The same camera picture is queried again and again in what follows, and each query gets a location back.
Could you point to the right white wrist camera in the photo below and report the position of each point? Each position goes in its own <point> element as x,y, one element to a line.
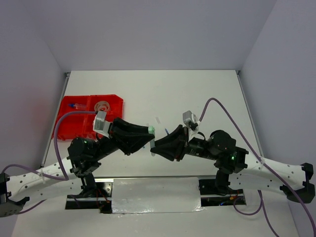
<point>191,121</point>

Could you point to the large clear tape roll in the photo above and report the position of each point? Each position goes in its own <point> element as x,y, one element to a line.
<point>96,106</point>

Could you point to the green highlighter pen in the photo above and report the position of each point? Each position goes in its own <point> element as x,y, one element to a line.
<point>152,145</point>

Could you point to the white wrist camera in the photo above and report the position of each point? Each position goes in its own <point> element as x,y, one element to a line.
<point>191,121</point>
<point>100,125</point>

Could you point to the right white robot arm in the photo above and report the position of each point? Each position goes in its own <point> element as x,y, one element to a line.
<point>238,168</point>

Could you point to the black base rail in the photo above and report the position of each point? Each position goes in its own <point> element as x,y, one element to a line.
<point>102,198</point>

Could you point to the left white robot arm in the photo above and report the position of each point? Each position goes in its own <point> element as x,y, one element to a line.
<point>73,175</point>

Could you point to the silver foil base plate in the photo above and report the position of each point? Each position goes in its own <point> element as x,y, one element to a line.
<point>156,195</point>

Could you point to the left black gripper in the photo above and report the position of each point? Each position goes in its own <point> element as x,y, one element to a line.
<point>121,133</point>

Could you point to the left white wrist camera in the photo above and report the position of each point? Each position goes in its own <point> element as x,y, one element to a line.
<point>100,125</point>

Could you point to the small white tape roll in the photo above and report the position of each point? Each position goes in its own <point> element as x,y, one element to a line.
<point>104,107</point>

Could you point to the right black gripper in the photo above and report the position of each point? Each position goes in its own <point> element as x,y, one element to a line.
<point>164,145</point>

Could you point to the blue cap glue bottle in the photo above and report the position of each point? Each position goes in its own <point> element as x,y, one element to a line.
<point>77,106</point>

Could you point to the red compartment storage bin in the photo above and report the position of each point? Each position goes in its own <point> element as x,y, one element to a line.
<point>80,125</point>

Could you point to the green highlighter cap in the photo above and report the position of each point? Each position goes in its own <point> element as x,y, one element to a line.
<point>151,129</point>

